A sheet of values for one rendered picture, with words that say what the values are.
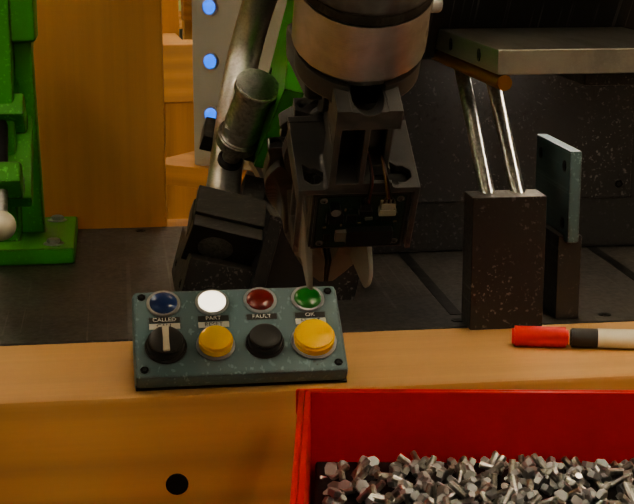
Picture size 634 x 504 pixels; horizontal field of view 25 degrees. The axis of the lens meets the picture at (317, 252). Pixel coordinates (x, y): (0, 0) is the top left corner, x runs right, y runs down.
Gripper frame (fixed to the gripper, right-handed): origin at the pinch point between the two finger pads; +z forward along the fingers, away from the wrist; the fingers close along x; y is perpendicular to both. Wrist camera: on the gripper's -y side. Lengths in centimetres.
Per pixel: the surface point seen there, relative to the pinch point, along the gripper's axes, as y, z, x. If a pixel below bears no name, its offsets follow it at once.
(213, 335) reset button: 0.1, 7.8, -7.3
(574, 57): -13.7, -5.3, 19.4
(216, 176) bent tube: -25.7, 17.9, -5.0
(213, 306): -3.3, 8.6, -7.0
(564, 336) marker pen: -2.3, 12.8, 19.7
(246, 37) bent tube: -39.5, 13.9, -1.4
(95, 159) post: -50, 39, -16
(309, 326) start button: -0.4, 7.8, -0.5
